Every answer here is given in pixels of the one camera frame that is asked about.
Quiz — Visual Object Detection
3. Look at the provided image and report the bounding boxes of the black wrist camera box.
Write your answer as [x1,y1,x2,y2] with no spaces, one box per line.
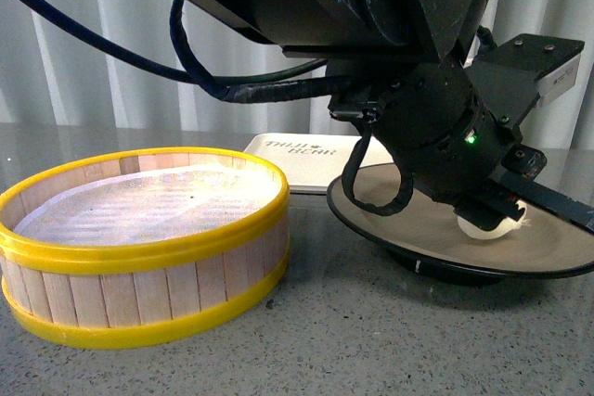
[465,33,585,129]

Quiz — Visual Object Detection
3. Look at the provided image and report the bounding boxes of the white steamed bun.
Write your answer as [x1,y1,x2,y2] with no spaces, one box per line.
[457,199,532,241]

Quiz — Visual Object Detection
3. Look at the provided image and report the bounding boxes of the dark blue cable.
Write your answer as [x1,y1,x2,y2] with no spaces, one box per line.
[0,0,414,217]

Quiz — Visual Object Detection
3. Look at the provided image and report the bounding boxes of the white rectangular tray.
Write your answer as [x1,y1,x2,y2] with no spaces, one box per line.
[242,133,395,195]

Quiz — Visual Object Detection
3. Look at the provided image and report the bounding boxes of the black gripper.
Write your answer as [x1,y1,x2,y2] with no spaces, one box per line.
[327,61,593,235]

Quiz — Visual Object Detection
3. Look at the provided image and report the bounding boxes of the bamboo steamer with yellow rims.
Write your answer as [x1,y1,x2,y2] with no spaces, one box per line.
[1,147,290,349]

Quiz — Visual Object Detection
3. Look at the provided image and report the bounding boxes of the white steamer liner paper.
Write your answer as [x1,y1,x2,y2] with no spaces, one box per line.
[14,164,281,246]

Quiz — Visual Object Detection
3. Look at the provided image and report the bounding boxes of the tan plate with black rim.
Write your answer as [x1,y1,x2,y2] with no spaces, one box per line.
[327,178,593,279]

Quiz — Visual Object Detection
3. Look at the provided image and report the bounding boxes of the grey curtain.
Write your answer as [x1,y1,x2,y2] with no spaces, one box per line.
[1,0,593,149]

